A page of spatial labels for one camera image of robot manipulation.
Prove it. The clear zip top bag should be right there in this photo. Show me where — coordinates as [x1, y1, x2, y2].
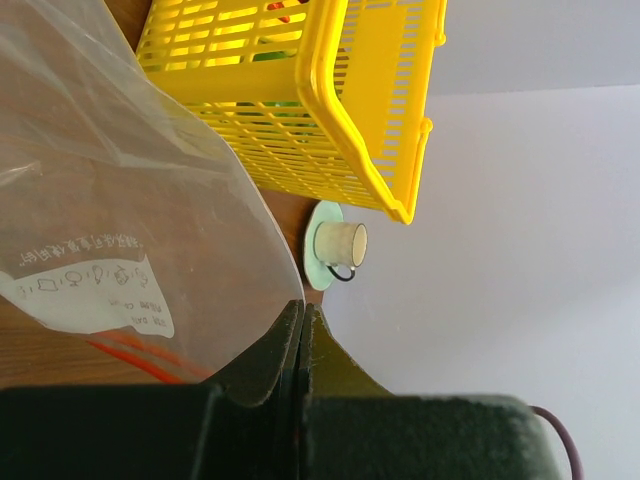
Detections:
[1, 1, 304, 382]

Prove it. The mint green saucer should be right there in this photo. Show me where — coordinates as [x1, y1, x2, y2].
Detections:
[303, 201, 344, 291]

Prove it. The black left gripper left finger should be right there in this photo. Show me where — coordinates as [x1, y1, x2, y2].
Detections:
[201, 300, 305, 406]

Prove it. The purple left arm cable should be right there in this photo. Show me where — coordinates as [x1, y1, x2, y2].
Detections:
[529, 405, 585, 480]

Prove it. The green toy bell pepper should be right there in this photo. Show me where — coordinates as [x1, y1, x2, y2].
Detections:
[235, 51, 311, 127]

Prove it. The yellow plastic basket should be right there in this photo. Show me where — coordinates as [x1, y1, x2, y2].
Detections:
[136, 0, 447, 224]

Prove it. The cream enamel mug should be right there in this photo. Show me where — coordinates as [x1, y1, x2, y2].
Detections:
[313, 221, 368, 282]

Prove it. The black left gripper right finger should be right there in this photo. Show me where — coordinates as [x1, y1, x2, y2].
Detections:
[299, 304, 390, 397]

